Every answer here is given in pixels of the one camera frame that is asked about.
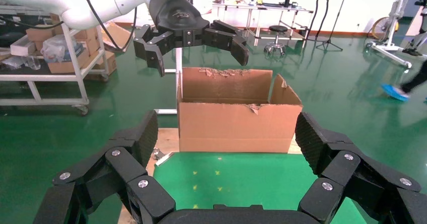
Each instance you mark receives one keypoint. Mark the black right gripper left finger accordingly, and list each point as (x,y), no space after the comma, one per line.
(146,192)

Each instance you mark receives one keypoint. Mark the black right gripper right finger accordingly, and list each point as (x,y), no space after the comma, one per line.
(360,175)

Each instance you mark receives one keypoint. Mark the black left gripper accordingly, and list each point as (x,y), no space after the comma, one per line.
(176,19)

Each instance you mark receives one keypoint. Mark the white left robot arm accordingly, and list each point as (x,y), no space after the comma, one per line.
(83,2)

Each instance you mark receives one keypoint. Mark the flat cardboard sheet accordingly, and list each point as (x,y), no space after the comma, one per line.
(116,35)

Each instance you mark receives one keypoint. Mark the brown cardboard box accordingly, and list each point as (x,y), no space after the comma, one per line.
(106,65)
(86,35)
(63,67)
(40,34)

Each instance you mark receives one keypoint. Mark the large open cardboard carton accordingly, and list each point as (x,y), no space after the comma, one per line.
(233,129)

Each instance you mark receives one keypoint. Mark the white flat box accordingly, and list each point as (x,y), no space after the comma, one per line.
(23,47)

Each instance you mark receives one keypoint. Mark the white metal table clip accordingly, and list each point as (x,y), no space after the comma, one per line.
(158,154)

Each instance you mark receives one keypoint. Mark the black round stool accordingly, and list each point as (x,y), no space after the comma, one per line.
(278,28)

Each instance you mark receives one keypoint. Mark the person with blue shoe cover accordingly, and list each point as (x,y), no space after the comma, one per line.
(395,92)

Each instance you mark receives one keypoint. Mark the green cloth mat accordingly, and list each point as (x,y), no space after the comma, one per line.
(250,182)

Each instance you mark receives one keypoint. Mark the clear plastic bag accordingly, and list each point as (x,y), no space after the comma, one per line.
(55,49)

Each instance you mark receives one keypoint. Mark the black tripod stand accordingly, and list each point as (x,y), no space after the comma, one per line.
(336,15)

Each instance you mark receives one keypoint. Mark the yellow round fan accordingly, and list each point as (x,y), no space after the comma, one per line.
(380,29)

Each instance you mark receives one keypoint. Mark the white wheeled shelf cart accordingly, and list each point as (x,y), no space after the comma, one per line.
(40,78)

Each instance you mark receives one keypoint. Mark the clear plastic bottle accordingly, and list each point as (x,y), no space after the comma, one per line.
(33,63)

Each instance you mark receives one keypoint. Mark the white equipment stand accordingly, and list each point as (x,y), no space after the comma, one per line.
(397,12)

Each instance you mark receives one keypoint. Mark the white floor stand frame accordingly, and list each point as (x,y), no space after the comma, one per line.
(178,59)

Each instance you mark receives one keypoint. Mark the white frame table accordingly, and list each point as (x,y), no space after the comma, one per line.
(267,8)

